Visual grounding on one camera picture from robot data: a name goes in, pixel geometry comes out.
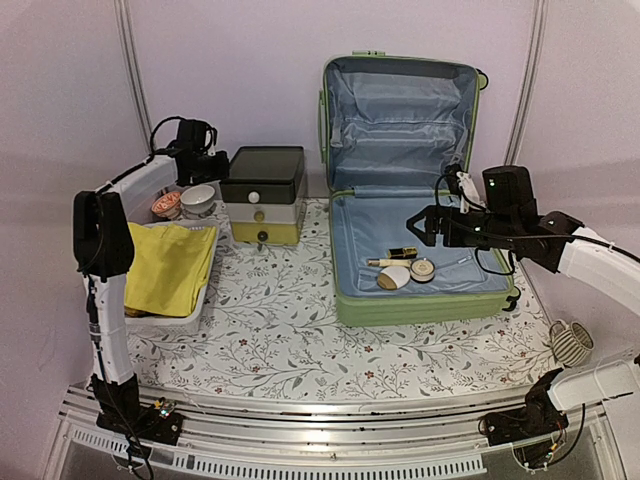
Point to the aluminium front rail frame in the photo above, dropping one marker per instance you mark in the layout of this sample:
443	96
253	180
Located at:
242	438

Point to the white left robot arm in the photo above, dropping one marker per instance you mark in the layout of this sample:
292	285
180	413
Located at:
104	251

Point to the red patterned small bowl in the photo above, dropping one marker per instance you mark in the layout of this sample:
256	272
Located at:
168	206

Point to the green hard-shell suitcase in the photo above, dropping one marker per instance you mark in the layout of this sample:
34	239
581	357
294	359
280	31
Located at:
388	127

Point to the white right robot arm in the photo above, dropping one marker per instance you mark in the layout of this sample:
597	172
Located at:
613	271

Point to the round cream compact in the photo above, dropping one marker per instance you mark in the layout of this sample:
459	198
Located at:
422	270

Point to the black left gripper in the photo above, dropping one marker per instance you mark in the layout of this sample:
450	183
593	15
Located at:
223	170

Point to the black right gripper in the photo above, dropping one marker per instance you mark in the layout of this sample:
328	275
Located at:
435	225

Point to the slim gold cosmetic pencil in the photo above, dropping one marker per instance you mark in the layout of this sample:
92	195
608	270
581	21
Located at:
388	262

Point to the drawer cabinet with dark top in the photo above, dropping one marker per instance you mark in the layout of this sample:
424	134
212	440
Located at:
263	194

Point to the plain yellow garment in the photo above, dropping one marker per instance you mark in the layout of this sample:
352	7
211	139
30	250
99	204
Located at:
171	264

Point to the beige oval compact case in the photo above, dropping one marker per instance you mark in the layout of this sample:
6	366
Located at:
393	278

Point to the floral white tablecloth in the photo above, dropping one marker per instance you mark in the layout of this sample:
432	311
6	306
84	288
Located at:
269	330

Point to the black gold lipstick tube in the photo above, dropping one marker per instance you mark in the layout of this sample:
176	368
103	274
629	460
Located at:
403	253

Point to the white plastic mesh basket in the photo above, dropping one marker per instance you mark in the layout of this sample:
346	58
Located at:
138	321

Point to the small white bowl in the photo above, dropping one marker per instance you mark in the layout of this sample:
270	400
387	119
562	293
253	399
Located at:
198	199

